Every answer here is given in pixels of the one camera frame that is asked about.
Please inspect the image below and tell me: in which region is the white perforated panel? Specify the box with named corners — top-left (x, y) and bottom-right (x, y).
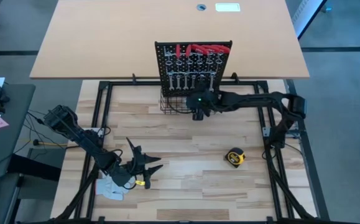
top-left (291, 0), bottom-right (328, 41)

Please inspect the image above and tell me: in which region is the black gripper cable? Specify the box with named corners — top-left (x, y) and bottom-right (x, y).
top-left (108, 148), bottom-right (124, 160)
top-left (166, 102), bottom-right (196, 115)

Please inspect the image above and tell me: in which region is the white rectangular desk plate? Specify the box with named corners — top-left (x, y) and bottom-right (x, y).
top-left (215, 2), bottom-right (241, 12)

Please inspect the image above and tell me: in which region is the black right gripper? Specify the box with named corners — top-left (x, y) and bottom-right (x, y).
top-left (185, 82), bottom-right (221, 122)

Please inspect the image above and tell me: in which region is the slotted wrench holder rail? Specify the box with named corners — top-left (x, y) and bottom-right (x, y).
top-left (166, 71), bottom-right (217, 77)

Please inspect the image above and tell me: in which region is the tan wooden desk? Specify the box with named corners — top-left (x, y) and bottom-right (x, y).
top-left (29, 0), bottom-right (310, 80)

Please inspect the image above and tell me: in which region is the black wire basket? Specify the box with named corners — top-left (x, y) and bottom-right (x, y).
top-left (160, 88), bottom-right (223, 115)

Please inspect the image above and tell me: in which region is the chrome ring hook rail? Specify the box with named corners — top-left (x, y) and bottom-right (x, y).
top-left (164, 52), bottom-right (225, 66)

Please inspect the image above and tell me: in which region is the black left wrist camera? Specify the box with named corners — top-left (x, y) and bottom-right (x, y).
top-left (110, 169), bottom-right (134, 189)

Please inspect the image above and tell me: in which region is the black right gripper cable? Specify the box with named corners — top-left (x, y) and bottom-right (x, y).
top-left (166, 102), bottom-right (196, 115)

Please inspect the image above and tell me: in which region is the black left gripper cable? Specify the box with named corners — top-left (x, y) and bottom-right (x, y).
top-left (108, 148), bottom-right (124, 160)

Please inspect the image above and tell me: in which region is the black mallet yellow handle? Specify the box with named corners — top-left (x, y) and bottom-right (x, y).
top-left (32, 139), bottom-right (68, 147)

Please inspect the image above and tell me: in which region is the black perforated pegboard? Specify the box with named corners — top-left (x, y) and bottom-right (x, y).
top-left (154, 40), bottom-right (233, 98)

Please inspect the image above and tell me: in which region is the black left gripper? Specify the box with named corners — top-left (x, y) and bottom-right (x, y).
top-left (126, 137), bottom-right (165, 190)

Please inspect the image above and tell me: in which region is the yellow black tape measure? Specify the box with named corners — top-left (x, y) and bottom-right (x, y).
top-left (224, 147), bottom-right (246, 169)

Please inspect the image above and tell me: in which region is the grey side table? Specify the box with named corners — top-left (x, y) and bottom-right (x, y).
top-left (0, 83), bottom-right (36, 180)

